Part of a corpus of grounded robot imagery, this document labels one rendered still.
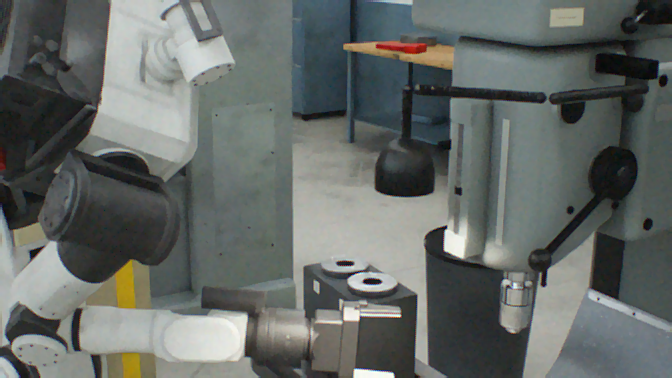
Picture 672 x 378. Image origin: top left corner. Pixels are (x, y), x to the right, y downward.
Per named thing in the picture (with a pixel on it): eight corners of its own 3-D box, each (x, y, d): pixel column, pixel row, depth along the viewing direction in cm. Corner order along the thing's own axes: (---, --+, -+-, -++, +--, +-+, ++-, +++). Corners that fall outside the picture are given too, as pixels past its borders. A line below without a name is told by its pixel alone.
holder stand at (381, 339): (357, 402, 150) (359, 299, 144) (302, 352, 168) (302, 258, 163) (414, 386, 155) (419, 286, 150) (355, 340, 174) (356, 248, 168)
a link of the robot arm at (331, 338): (353, 394, 122) (271, 389, 122) (350, 368, 132) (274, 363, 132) (360, 313, 120) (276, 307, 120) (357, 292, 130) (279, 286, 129)
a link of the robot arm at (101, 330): (152, 371, 124) (25, 367, 124) (160, 313, 131) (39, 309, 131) (142, 334, 116) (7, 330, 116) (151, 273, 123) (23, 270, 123)
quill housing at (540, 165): (527, 294, 109) (545, 46, 100) (426, 248, 125) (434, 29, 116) (620, 264, 119) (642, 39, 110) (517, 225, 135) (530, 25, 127)
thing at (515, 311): (525, 316, 127) (528, 282, 126) (533, 329, 123) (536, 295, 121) (495, 317, 127) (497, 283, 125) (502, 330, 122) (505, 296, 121)
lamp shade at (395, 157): (367, 193, 100) (368, 142, 98) (383, 178, 106) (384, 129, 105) (427, 199, 98) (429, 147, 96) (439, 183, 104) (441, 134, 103)
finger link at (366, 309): (400, 318, 124) (358, 315, 123) (398, 310, 127) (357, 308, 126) (402, 307, 123) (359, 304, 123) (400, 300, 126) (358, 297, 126)
